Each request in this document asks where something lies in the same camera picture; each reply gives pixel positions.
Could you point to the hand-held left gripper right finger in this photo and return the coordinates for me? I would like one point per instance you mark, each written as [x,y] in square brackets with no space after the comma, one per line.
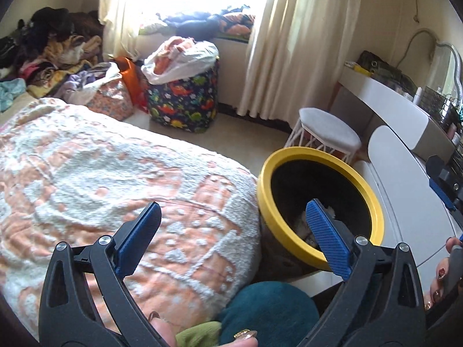
[325,235]

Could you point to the orange white printed blanket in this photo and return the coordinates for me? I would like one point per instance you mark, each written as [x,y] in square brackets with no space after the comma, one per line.
[108,173]

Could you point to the yellow box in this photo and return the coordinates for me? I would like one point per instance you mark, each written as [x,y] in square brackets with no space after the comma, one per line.
[356,68]

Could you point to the pile of mixed clothes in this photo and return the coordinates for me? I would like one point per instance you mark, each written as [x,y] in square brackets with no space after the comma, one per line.
[54,43]

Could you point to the black yellow rim trash can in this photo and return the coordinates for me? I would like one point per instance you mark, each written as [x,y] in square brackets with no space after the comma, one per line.
[278,173]

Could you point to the clothes on window ledge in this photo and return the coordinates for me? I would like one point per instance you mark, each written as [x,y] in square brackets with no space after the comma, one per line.
[202,21]

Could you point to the person's right hand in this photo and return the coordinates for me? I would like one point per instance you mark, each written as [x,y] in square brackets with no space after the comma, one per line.
[439,282]

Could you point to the green fleece cloth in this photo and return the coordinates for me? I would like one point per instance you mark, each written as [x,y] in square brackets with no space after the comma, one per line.
[199,334]

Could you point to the light blue cloth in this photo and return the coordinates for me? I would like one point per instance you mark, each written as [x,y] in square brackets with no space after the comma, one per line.
[11,94]

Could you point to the vanity mirror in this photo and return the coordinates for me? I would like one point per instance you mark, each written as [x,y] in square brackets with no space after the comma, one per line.
[454,65]

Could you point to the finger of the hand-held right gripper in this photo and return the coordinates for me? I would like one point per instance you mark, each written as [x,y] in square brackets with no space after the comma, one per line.
[441,192]

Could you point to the dinosaur print laundry hamper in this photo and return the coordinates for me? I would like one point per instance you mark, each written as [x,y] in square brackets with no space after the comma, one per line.
[184,104]

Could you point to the pink bottle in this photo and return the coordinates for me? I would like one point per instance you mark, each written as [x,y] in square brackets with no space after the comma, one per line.
[452,131]

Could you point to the white plastic bag of clothes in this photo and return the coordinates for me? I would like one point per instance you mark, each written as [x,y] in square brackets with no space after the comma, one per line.
[195,58]

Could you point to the orange bag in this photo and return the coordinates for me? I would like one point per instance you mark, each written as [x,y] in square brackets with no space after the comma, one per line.
[130,79]

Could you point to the person's left hand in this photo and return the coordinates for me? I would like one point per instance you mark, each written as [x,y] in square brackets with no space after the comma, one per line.
[166,332]

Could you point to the cream curtain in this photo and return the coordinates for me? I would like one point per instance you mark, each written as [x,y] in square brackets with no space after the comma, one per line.
[300,50]
[123,14]

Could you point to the camouflage bag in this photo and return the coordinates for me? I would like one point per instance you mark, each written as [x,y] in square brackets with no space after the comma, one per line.
[383,68]

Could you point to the beige bed sheet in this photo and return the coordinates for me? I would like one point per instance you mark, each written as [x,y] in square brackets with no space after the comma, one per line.
[18,110]

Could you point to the teal fleece clothing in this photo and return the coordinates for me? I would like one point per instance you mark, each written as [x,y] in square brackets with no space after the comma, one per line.
[267,311]

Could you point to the pink patterned fabric bag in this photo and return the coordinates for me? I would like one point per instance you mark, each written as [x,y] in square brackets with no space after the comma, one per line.
[112,103]

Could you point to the purple white cloth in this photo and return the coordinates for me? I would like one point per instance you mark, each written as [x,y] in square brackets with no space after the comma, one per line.
[83,83]

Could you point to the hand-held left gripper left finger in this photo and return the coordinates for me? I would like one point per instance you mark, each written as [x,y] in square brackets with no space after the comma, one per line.
[139,238]

